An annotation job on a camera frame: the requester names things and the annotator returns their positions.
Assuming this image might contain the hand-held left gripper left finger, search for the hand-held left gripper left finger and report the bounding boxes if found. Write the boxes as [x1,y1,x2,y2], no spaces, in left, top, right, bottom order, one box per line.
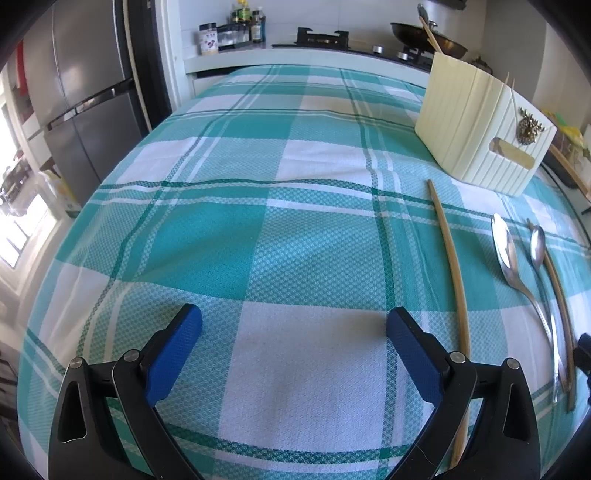
[48,303,203,480]

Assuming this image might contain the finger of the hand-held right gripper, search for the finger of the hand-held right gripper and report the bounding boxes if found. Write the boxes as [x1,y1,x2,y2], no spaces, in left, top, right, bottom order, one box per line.
[573,333,591,407]

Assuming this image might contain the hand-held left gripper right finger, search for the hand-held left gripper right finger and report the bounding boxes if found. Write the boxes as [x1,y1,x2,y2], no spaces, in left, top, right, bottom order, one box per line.
[385,307,541,480]

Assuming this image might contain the light bamboo chopstick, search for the light bamboo chopstick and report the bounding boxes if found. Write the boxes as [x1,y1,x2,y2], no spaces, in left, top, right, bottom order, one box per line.
[424,16,441,54]
[427,179,472,468]

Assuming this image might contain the silver metal spoon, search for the silver metal spoon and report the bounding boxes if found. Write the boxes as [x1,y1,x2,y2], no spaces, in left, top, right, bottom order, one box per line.
[529,224,570,406]
[491,212,561,370]

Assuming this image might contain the cream ribbed utensil holder box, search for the cream ribbed utensil holder box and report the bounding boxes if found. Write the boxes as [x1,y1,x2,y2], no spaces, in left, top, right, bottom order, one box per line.
[414,51,558,198]

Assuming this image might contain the teal plaid tablecloth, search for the teal plaid tablecloth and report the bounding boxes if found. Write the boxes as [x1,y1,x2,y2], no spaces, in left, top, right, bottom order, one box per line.
[16,65,591,480]

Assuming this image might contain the wooden cutting board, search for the wooden cutting board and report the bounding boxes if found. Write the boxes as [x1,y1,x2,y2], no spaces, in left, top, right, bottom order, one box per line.
[547,143,591,204]

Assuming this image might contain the yellow cardboard box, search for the yellow cardboard box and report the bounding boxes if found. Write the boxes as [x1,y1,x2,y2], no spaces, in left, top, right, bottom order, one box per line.
[41,168,82,219]

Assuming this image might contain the grey refrigerator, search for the grey refrigerator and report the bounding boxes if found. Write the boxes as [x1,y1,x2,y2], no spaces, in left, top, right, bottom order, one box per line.
[21,0,145,205]

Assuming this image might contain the dark wok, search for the dark wok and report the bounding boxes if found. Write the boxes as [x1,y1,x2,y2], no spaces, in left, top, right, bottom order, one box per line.
[390,21,468,56]

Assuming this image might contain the rack of spice jars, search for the rack of spice jars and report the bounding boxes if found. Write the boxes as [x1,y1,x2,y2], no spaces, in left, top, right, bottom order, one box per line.
[217,22,253,49]

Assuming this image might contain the black gas stove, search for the black gas stove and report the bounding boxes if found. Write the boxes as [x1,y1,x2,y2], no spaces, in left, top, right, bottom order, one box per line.
[272,27,433,71]

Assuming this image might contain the dark sauce bottle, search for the dark sauce bottle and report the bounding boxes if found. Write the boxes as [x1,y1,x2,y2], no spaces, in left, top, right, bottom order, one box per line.
[250,7,267,44]

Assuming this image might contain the wire basket with produce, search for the wire basket with produce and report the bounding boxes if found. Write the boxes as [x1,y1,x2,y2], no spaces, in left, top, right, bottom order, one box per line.
[542,108,591,163]

